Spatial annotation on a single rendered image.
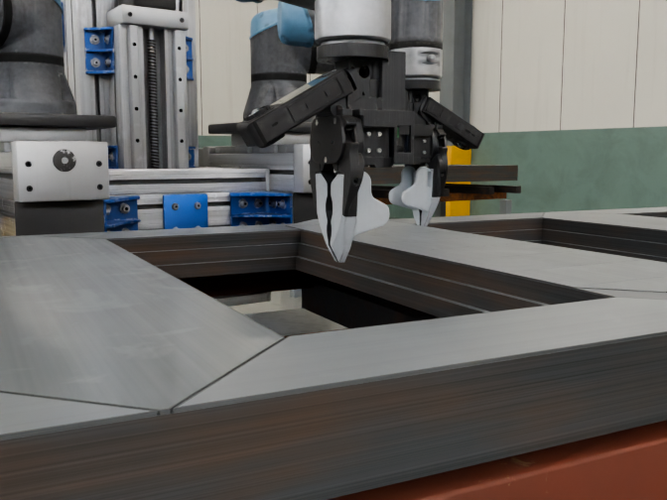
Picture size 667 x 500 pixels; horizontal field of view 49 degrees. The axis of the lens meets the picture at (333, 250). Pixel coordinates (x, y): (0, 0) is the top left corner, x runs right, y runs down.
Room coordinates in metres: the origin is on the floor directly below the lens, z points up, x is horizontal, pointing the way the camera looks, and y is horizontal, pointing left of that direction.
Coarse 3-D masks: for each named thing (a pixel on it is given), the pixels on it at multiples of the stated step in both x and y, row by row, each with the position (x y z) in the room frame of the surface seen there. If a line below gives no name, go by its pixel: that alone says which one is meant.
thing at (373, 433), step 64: (192, 256) 0.95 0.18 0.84; (256, 256) 0.99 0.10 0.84; (320, 256) 0.95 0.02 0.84; (384, 256) 0.82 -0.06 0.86; (640, 256) 1.03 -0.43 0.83; (384, 384) 0.33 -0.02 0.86; (448, 384) 0.35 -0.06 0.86; (512, 384) 0.37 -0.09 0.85; (576, 384) 0.39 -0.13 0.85; (640, 384) 0.41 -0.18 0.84; (0, 448) 0.26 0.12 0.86; (64, 448) 0.27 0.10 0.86; (128, 448) 0.28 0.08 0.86; (192, 448) 0.29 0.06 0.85; (256, 448) 0.30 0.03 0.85; (320, 448) 0.32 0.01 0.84; (384, 448) 0.33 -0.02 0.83; (448, 448) 0.35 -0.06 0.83; (512, 448) 0.37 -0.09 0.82
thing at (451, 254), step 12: (408, 252) 0.78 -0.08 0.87; (420, 252) 0.77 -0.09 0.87; (432, 252) 0.77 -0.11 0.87; (444, 252) 0.77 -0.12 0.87; (456, 252) 0.77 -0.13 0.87; (468, 252) 0.77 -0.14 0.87; (480, 252) 0.77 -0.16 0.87; (492, 252) 0.77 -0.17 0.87; (504, 252) 0.77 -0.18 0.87; (516, 252) 0.77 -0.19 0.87; (528, 252) 0.77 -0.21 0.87; (540, 252) 0.77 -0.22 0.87; (552, 252) 0.77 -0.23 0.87
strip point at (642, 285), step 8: (632, 280) 0.60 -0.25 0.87; (640, 280) 0.60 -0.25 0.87; (648, 280) 0.60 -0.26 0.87; (656, 280) 0.60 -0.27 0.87; (664, 280) 0.60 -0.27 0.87; (576, 288) 0.57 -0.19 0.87; (584, 288) 0.56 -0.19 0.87; (592, 288) 0.56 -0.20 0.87; (600, 288) 0.56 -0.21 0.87; (608, 288) 0.56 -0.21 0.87; (616, 288) 0.56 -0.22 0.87; (624, 288) 0.56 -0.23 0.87; (632, 288) 0.56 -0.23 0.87; (640, 288) 0.56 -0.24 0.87; (648, 288) 0.56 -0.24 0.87; (656, 288) 0.56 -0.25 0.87; (664, 288) 0.56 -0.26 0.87
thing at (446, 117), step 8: (432, 104) 1.06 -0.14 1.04; (440, 104) 1.07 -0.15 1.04; (424, 112) 1.06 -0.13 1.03; (432, 112) 1.06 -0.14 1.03; (440, 112) 1.07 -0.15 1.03; (448, 112) 1.07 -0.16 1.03; (440, 120) 1.07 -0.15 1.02; (448, 120) 1.07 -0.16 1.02; (456, 120) 1.08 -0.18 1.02; (464, 120) 1.08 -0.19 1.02; (448, 128) 1.07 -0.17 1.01; (456, 128) 1.08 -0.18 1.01; (464, 128) 1.08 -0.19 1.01; (472, 128) 1.09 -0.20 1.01; (448, 136) 1.11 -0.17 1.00; (456, 136) 1.09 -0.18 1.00; (464, 136) 1.08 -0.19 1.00; (472, 136) 1.09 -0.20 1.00; (480, 136) 1.10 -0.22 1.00; (456, 144) 1.12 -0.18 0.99; (464, 144) 1.10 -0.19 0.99; (472, 144) 1.09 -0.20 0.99
